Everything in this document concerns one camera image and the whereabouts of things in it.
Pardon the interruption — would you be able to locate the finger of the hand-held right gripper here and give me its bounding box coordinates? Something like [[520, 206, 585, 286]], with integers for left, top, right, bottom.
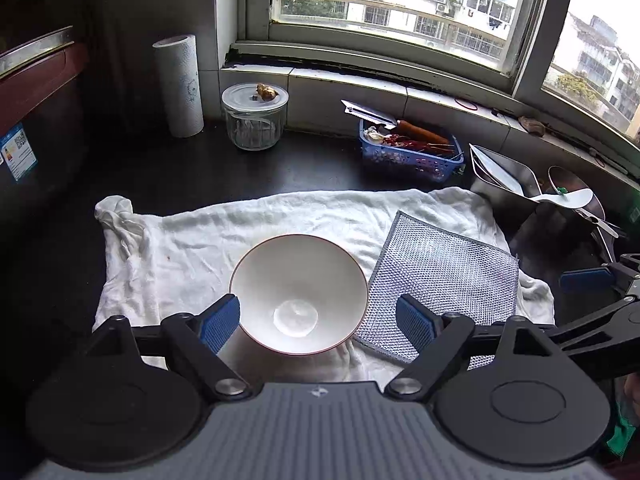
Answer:
[[549, 296, 640, 382], [559, 254, 640, 302]]

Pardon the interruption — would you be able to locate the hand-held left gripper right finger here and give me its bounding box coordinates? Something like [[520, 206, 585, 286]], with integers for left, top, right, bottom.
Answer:
[[384, 294, 561, 401]]

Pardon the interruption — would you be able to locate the white rice paddle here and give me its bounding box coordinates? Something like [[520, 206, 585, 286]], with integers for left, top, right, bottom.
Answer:
[[530, 186, 594, 211]]

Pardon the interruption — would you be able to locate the window frame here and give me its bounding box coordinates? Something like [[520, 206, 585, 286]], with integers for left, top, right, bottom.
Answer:
[[235, 0, 640, 151]]

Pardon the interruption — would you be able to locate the cleaver with brown handle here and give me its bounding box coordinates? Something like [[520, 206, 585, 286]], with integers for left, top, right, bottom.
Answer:
[[341, 99, 451, 146]]

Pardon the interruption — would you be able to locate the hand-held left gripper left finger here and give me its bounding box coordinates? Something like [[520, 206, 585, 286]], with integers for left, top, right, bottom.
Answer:
[[93, 293, 252, 403]]

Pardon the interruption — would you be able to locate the glass jar with lid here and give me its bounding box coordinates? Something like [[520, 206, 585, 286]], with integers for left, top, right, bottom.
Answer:
[[221, 82, 290, 152]]

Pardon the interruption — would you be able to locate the silver mesh dishcloth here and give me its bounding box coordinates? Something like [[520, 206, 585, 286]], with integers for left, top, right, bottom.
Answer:
[[352, 211, 521, 366]]

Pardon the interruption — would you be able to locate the paper towel roll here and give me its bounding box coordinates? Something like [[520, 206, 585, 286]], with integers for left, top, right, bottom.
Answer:
[[152, 34, 205, 138]]

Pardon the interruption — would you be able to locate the white cloth towel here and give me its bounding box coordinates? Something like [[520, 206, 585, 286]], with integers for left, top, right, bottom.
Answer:
[[94, 187, 556, 386]]

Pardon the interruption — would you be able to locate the white bowl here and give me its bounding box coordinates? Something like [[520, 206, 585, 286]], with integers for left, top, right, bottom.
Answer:
[[229, 234, 369, 356]]

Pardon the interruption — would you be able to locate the dark red cabinet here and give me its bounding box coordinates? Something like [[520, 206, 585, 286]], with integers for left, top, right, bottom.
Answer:
[[0, 25, 91, 196]]

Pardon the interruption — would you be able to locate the blue plastic basket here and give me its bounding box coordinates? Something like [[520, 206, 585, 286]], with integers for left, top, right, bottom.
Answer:
[[359, 119, 465, 183]]

